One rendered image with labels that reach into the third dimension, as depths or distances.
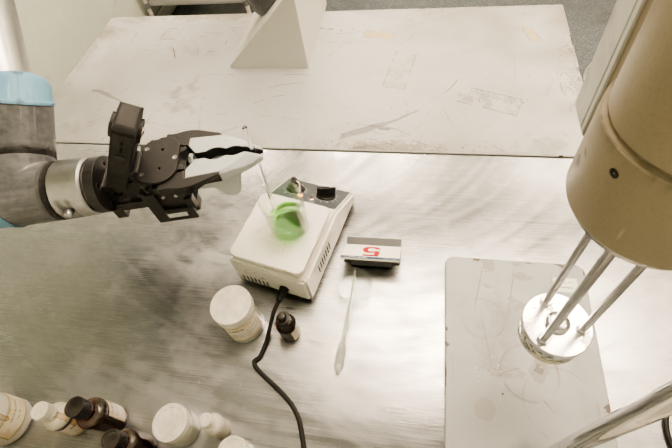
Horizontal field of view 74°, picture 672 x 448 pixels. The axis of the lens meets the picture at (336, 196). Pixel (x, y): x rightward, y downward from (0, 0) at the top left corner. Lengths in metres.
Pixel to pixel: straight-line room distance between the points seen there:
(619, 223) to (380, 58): 0.84
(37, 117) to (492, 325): 0.66
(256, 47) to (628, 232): 0.90
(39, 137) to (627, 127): 0.62
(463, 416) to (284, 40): 0.79
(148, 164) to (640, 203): 0.49
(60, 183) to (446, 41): 0.84
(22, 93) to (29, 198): 0.13
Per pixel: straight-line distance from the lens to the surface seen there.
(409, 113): 0.93
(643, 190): 0.27
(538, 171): 0.86
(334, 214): 0.70
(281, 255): 0.66
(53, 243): 0.97
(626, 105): 0.26
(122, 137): 0.52
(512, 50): 1.10
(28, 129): 0.67
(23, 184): 0.64
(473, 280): 0.71
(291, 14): 1.00
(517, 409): 0.66
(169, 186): 0.55
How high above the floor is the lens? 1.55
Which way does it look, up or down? 53 degrees down
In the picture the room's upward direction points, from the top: 11 degrees counter-clockwise
